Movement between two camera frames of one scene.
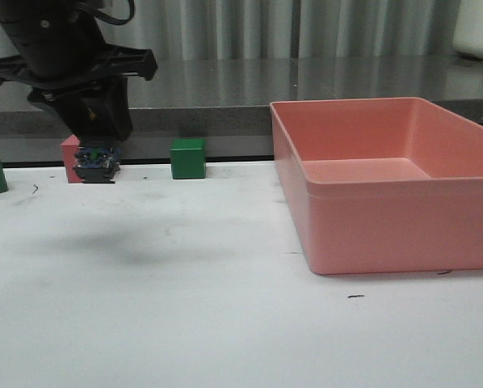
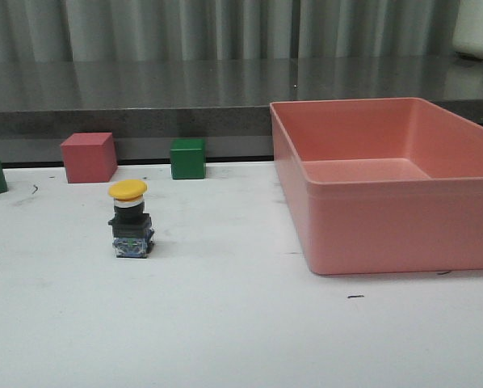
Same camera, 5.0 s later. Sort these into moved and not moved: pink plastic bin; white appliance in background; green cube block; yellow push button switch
Moved: yellow push button switch
Not moved: pink plastic bin; green cube block; white appliance in background
